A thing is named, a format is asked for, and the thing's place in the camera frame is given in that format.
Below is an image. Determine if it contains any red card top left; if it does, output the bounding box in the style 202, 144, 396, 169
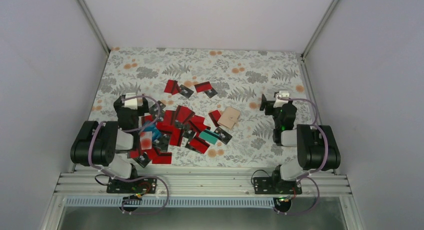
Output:
164, 79, 181, 95

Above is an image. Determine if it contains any red card pile right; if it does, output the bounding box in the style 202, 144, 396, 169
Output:
208, 110, 222, 127

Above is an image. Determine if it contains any floral table mat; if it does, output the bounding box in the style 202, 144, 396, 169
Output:
89, 47, 314, 168

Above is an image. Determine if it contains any black card top right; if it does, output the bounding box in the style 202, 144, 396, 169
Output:
204, 88, 218, 99

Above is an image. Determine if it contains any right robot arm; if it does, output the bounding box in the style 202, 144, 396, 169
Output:
259, 91, 341, 194

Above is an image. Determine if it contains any white card red spot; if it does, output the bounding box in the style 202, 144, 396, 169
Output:
139, 131, 153, 150

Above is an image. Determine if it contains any red card top right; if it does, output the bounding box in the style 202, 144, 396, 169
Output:
194, 81, 213, 93

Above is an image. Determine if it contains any black vip card upper right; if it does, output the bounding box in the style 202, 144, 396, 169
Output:
213, 127, 233, 145

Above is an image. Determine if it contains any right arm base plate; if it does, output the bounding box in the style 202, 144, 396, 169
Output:
252, 177, 303, 195

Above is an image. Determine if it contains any teal card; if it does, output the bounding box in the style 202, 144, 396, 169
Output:
198, 129, 219, 145

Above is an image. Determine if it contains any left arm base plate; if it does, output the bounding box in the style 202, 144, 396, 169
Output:
106, 178, 157, 194

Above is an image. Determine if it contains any black vip card top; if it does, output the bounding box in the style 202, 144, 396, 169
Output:
179, 84, 194, 99

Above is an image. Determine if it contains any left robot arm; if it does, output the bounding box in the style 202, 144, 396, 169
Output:
70, 93, 149, 193

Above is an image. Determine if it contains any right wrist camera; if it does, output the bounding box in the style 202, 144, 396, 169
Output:
273, 90, 290, 108

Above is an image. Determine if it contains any beige leather card holder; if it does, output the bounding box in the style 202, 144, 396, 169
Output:
217, 106, 241, 130

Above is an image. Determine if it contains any aluminium rail frame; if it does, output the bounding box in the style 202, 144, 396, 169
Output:
41, 165, 363, 230

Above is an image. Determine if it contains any black vip card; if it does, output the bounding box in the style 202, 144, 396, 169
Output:
213, 127, 233, 145
179, 84, 194, 99

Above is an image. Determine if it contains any blue card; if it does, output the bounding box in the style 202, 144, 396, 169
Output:
141, 123, 162, 141

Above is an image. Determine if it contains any red card bottom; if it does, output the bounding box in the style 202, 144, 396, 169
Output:
151, 155, 172, 165

